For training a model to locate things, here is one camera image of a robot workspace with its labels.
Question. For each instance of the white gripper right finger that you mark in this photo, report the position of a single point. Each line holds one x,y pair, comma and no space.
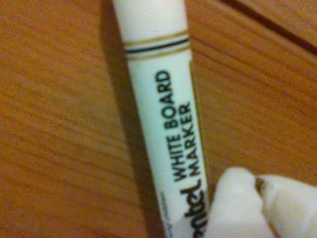
294,213

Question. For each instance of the white whiteboard marker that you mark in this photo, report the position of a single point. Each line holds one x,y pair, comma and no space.
158,99

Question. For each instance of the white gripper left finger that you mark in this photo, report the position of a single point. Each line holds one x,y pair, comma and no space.
235,205

